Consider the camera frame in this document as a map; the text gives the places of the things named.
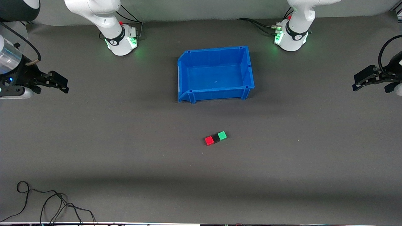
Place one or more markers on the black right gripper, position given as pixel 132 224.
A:
pixel 25 76

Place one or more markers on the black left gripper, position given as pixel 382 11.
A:
pixel 390 74

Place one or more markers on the blue plastic bin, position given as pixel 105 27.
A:
pixel 216 77

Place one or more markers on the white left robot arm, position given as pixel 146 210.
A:
pixel 293 39

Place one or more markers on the small red cube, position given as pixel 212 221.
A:
pixel 209 141

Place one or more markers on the dark frame rail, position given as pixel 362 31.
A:
pixel 398 12

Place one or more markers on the small black cube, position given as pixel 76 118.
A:
pixel 216 138

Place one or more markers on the dark grey table mat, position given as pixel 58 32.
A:
pixel 201 182

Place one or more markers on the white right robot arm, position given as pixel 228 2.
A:
pixel 116 40

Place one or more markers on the small green cube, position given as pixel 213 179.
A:
pixel 222 135

